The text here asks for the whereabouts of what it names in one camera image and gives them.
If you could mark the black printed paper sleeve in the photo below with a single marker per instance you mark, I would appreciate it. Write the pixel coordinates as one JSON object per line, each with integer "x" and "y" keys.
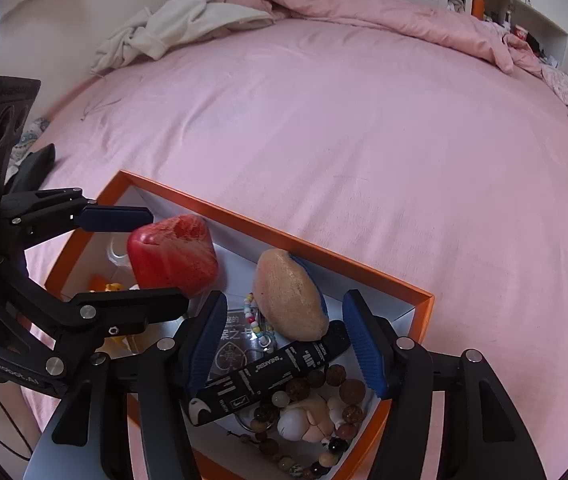
{"x": 264, "y": 367}

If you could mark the cream cartoon figurine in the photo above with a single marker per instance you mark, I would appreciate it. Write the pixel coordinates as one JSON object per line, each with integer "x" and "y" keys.
{"x": 294, "y": 422}

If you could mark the orange cardboard box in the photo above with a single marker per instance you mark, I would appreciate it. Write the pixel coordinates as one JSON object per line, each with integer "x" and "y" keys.
{"x": 314, "y": 255}

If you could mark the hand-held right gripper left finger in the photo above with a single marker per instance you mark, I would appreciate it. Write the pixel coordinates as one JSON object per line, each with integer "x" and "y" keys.
{"x": 206, "y": 347}

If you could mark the blue ribbed item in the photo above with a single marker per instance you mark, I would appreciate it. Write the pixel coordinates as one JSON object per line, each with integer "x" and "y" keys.
{"x": 314, "y": 280}

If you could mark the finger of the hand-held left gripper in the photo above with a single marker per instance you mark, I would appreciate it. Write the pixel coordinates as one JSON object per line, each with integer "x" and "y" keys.
{"x": 114, "y": 218}
{"x": 129, "y": 305}

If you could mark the orange bottle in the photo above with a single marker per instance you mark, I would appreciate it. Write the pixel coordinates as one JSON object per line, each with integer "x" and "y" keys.
{"x": 478, "y": 5}

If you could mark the tan plush toy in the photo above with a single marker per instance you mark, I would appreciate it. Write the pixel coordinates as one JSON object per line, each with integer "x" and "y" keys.
{"x": 289, "y": 300}

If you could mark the red plastic case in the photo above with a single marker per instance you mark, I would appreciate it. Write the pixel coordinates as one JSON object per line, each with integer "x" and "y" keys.
{"x": 174, "y": 260}

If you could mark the floral patterned cloth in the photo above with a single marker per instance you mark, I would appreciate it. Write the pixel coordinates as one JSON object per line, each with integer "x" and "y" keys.
{"x": 31, "y": 135}

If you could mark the red white cup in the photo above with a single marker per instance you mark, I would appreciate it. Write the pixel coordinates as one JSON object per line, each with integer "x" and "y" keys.
{"x": 520, "y": 32}

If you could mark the cream crumpled garment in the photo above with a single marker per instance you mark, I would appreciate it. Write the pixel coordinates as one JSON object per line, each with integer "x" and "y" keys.
{"x": 174, "y": 20}

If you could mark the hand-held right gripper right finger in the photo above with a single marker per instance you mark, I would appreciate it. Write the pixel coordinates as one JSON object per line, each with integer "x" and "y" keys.
{"x": 364, "y": 345}

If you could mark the pink duvet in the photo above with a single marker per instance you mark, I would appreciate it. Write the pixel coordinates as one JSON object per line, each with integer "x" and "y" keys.
{"x": 364, "y": 10}

